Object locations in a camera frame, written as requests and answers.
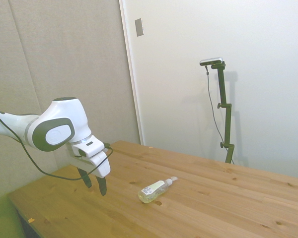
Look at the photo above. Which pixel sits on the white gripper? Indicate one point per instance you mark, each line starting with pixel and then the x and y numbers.
pixel 101 166

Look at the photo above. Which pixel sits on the clear hand sanitizer pump bottle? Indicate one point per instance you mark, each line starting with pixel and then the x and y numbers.
pixel 151 193

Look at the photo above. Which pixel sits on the small orange scrap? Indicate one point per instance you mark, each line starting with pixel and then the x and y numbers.
pixel 31 220

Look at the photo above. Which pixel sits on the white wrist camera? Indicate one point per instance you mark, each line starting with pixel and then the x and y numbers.
pixel 89 148

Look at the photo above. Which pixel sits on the white door frame trim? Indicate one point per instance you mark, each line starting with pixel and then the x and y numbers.
pixel 129 62

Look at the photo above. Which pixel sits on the dark jointed camera stand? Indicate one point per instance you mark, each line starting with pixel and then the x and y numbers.
pixel 223 91

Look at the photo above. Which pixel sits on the grey wall plate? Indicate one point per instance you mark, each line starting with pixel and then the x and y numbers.
pixel 139 27

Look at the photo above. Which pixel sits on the silver camera on stand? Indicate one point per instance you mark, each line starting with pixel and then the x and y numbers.
pixel 211 61

